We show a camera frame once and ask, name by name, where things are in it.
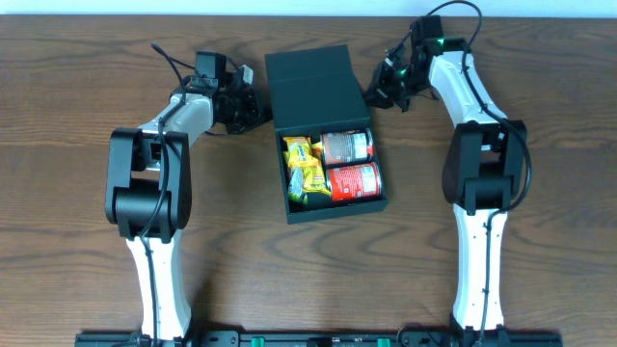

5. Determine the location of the black box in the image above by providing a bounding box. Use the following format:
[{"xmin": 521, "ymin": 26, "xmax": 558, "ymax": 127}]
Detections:
[{"xmin": 265, "ymin": 45, "xmax": 389, "ymax": 224}]

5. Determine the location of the yellow almond biscuit packet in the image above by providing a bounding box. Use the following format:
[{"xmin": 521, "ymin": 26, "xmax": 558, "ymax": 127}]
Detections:
[{"xmin": 283, "ymin": 137, "xmax": 320, "ymax": 168}]

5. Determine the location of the red Pringles can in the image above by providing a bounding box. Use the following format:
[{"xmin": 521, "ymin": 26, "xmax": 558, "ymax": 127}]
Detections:
[
  {"xmin": 326, "ymin": 162, "xmax": 382, "ymax": 202},
  {"xmin": 320, "ymin": 128, "xmax": 375, "ymax": 167}
]

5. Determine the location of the green yellow snack packet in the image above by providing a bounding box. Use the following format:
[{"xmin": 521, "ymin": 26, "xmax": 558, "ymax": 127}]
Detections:
[{"xmin": 287, "ymin": 167, "xmax": 308, "ymax": 204}]

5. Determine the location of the yellow peanut butter biscuit packet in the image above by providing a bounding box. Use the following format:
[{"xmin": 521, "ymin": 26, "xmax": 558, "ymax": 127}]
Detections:
[{"xmin": 303, "ymin": 142, "xmax": 332, "ymax": 196}]

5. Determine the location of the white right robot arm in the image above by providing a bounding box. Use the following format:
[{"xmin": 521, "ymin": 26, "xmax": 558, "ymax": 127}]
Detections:
[{"xmin": 365, "ymin": 37, "xmax": 531, "ymax": 334}]

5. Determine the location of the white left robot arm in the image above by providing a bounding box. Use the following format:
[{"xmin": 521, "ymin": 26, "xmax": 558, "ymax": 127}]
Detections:
[{"xmin": 105, "ymin": 66, "xmax": 271, "ymax": 346}]

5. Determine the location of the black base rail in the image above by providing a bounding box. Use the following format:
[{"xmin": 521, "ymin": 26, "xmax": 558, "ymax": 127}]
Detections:
[{"xmin": 74, "ymin": 329, "xmax": 564, "ymax": 347}]

